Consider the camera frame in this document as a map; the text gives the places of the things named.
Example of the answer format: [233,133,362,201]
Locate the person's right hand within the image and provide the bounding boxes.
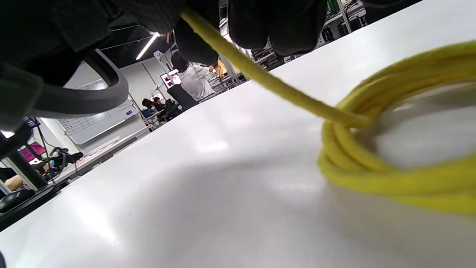
[0,0,422,86]

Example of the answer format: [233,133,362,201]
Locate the yellow rope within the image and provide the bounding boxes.
[180,9,476,218]

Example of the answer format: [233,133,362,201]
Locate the grey right hand controller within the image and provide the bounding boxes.
[0,50,129,131]

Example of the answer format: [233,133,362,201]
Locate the ceiling strip light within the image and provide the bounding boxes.
[136,33,160,60]

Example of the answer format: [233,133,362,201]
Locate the pink flat object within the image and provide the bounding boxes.
[19,141,47,162]

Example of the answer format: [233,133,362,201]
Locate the black office chair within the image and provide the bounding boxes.
[167,84,197,111]

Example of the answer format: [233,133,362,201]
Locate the black computer mouse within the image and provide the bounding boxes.
[0,190,36,213]

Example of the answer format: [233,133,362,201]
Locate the white wall board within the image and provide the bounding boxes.
[56,99,139,145]

